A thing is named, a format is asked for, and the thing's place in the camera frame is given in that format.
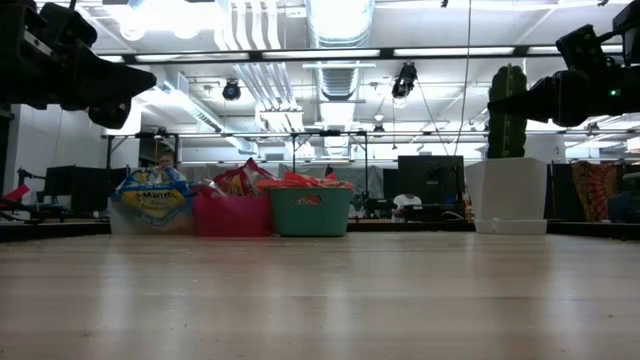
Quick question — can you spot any black background monitor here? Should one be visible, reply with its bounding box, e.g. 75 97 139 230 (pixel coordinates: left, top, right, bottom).
397 154 466 206

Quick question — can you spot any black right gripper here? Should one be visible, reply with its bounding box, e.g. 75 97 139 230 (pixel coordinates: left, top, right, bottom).
487 64 640 129

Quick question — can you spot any person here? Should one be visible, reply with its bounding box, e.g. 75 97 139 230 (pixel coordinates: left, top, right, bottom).
156 149 177 171
593 171 640 225
391 193 422 222

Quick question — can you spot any clear plastic bin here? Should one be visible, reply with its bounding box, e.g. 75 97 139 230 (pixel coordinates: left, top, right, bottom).
107 194 196 236

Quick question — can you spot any black folding table frame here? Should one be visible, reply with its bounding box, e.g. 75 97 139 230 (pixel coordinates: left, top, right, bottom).
101 129 370 199

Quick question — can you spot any black overhead frame bar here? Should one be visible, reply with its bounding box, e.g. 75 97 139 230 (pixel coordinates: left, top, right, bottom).
94 45 640 69

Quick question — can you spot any pink plastic bin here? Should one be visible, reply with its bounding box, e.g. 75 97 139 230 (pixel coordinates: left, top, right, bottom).
192 194 275 238

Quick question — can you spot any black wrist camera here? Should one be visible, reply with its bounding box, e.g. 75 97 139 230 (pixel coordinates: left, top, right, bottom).
38 2 99 49
555 23 609 71

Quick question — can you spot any silver ventilation duct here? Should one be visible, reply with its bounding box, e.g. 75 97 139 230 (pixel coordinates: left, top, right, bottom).
305 0 376 101

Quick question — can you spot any red sheet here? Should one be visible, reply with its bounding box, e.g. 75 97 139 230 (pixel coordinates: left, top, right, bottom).
0 183 34 211

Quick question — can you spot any orange Maruchan noodle pack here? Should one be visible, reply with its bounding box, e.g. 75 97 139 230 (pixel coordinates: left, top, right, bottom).
284 172 354 190
257 178 301 192

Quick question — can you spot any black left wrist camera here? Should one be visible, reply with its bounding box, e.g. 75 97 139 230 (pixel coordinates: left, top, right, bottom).
38 2 99 49

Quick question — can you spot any green cactus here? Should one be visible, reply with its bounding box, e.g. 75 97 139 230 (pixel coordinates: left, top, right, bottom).
487 63 530 160

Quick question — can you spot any teal plastic bin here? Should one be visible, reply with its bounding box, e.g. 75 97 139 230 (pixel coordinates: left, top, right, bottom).
268 186 354 238

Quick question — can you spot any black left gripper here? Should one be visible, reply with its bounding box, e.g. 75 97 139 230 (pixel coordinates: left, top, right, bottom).
0 29 158 131

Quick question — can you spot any blue Maruchan noodle pack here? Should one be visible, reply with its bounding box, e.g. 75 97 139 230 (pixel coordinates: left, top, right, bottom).
109 167 195 232

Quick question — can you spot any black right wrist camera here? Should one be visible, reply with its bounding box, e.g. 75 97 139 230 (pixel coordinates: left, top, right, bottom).
555 23 609 71

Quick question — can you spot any orange patterned tapestry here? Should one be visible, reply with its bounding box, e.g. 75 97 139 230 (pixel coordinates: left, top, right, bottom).
571 160 621 222

